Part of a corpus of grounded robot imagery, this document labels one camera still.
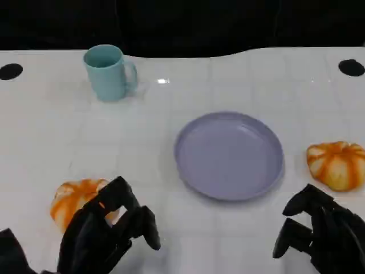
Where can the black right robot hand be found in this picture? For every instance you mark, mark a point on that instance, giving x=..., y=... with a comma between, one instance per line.
x=336, y=234

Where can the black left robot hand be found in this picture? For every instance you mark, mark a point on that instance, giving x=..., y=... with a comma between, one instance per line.
x=94, y=228

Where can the orange and white bread roll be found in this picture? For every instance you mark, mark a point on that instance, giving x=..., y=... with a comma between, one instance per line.
x=71, y=197
x=339, y=165

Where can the lilac plate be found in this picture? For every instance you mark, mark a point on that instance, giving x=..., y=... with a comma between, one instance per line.
x=228, y=157

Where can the pale green mug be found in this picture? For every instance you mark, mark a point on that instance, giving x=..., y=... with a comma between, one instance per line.
x=107, y=81

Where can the black table grommet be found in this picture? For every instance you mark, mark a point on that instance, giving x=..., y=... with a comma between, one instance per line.
x=10, y=71
x=351, y=68

